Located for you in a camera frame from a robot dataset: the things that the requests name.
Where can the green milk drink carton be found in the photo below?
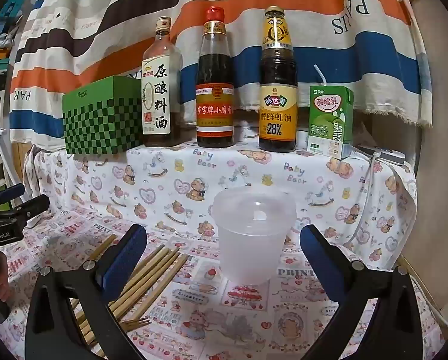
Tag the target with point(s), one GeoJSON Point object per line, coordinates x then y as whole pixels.
{"type": "Point", "coordinates": [325, 120]}

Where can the clear cooking wine bottle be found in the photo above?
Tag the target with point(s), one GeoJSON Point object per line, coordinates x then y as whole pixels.
{"type": "Point", "coordinates": [156, 97]}

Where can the person's left hand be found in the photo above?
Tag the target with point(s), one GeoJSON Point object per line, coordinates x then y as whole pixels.
{"type": "Point", "coordinates": [2, 285]}

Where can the green checkered box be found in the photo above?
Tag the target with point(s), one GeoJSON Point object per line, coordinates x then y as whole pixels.
{"type": "Point", "coordinates": [96, 120]}

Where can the wooden fork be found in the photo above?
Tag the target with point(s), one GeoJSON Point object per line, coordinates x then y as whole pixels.
{"type": "Point", "coordinates": [137, 323]}

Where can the translucent plastic cup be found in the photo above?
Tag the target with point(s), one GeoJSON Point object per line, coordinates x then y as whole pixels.
{"type": "Point", "coordinates": [250, 243]}

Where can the white power bank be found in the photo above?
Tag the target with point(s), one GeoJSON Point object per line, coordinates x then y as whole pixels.
{"type": "Point", "coordinates": [386, 154]}

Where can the pink print cloth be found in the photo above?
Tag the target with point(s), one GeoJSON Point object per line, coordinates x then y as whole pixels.
{"type": "Point", "coordinates": [216, 330]}

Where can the white drinking straw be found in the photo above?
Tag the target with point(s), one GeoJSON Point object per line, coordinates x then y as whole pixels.
{"type": "Point", "coordinates": [318, 72]}

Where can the striped cloth backdrop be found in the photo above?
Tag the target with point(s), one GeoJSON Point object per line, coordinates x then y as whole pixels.
{"type": "Point", "coordinates": [283, 7]}

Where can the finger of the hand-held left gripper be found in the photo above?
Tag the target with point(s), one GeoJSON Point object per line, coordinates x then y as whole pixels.
{"type": "Point", "coordinates": [32, 204]}
{"type": "Point", "coordinates": [12, 192]}

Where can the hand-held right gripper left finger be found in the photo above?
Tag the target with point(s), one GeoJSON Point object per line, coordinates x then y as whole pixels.
{"type": "Point", "coordinates": [124, 260]}

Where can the yellow label oyster sauce bottle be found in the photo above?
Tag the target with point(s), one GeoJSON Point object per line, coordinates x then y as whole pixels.
{"type": "Point", "coordinates": [278, 120]}

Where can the bunch of bamboo chopsticks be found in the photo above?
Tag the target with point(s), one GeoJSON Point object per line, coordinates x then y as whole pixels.
{"type": "Point", "coordinates": [164, 266]}

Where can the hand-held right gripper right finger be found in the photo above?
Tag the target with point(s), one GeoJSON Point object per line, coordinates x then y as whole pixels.
{"type": "Point", "coordinates": [319, 262]}

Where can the red cap sesame oil bottle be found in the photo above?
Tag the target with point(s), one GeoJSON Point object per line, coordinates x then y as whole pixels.
{"type": "Point", "coordinates": [214, 112]}

